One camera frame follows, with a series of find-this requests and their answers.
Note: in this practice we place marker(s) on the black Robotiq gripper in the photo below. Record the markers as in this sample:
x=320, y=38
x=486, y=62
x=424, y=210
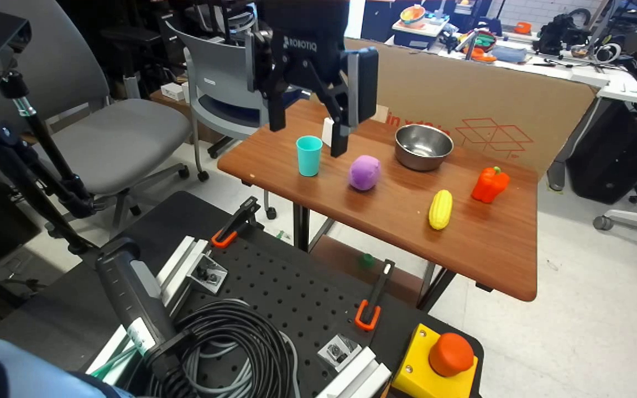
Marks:
x=303, y=35

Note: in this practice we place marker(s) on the blue plastic cup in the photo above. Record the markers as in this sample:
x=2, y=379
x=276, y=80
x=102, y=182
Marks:
x=308, y=156

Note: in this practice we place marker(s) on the steel pot bowl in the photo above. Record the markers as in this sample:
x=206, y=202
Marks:
x=424, y=148

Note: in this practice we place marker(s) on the purple plush ball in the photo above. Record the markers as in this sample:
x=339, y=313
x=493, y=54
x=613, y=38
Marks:
x=364, y=174

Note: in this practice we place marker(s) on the grey plastic chair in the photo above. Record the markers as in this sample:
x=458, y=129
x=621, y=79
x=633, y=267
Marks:
x=223, y=89

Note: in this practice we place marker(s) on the brown wooden table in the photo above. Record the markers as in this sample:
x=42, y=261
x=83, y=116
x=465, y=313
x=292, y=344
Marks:
x=399, y=207

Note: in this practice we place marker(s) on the brown cardboard panel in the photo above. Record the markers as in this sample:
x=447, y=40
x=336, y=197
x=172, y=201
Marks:
x=474, y=91

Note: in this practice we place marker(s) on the orange black clamp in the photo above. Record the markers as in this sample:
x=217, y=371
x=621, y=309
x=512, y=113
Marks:
x=233, y=225
x=373, y=306

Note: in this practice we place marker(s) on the yellow toy corn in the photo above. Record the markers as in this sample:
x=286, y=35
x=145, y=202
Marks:
x=442, y=212

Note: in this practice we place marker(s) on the small green object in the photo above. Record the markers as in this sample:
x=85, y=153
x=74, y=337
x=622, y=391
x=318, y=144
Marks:
x=369, y=259

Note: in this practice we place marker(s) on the red toy bell pepper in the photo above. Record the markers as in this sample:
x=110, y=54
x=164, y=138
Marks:
x=489, y=185

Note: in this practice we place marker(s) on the black perforated base board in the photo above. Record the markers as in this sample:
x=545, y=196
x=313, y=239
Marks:
x=297, y=288

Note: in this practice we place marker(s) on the large grey office chair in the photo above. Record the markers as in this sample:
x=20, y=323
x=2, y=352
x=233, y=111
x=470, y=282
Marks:
x=104, y=140

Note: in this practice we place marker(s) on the black backpack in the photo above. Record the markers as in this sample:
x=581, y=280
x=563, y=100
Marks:
x=563, y=35

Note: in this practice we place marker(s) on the black tripod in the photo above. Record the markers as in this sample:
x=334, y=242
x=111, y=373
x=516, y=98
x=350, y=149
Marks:
x=50, y=152

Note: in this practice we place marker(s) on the yellow emergency stop box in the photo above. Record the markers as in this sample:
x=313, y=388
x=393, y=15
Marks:
x=436, y=367

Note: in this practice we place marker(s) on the black bin under desk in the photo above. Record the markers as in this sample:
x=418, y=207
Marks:
x=609, y=152

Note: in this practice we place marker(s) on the grey swivel chair base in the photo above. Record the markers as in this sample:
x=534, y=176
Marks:
x=631, y=223

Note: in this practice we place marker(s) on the small metal bracket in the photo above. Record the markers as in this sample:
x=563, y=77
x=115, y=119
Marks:
x=209, y=276
x=339, y=352

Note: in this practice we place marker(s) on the aluminium profile rail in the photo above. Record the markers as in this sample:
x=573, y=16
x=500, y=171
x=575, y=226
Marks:
x=354, y=378
x=175, y=278

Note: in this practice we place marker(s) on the black power strip post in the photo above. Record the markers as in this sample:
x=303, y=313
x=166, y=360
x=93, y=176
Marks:
x=133, y=296

